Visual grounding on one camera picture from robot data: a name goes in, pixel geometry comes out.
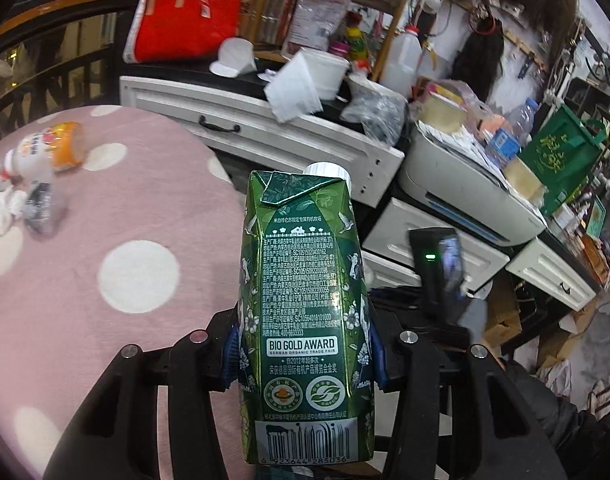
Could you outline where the wooden handrail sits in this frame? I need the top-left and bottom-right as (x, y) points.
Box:
(0, 0), (126, 131)

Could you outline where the cardboard box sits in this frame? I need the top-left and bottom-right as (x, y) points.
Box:
(485, 277), (525, 347)

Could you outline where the white plastic bowl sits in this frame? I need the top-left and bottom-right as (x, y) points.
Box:
(297, 47), (351, 102)

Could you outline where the white cap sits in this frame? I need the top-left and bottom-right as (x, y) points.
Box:
(209, 37), (258, 77)

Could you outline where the clear plastic bag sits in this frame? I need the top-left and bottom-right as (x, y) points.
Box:
(341, 92), (411, 148)

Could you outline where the red tote bag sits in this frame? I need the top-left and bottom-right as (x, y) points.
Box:
(122, 0), (256, 66)

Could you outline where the white orange yogurt bottle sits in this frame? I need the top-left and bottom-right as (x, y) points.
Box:
(4, 121), (86, 183)

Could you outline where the white printer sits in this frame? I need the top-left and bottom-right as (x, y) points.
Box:
(400, 130), (548, 248)

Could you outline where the green tote bag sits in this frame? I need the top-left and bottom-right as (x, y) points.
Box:
(520, 105), (608, 216)

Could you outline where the dark hair wig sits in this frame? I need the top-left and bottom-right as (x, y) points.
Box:
(452, 32), (507, 106)

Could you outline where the dark clothing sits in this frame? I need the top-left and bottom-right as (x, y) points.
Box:
(502, 360), (610, 480)

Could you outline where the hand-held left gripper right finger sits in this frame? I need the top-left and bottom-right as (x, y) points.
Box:
(367, 310), (571, 480)

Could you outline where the yellow green bottle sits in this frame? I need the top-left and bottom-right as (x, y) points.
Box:
(345, 12), (371, 63)

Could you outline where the green milk carton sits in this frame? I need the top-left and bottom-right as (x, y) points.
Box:
(237, 161), (376, 465)

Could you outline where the white tissue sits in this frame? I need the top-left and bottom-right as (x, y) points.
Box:
(0, 160), (28, 246)

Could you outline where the clear water bottle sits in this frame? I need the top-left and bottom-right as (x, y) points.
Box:
(485, 97), (538, 168)

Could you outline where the white drawer cabinet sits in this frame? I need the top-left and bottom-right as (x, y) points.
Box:
(119, 76), (601, 313)

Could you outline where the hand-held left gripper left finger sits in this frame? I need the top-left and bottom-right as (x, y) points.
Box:
(42, 305), (246, 480)

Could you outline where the pink polka dot tablecloth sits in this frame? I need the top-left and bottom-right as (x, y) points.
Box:
(0, 105), (251, 480)

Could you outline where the white plastic jug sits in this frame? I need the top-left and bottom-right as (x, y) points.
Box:
(380, 25), (421, 98)

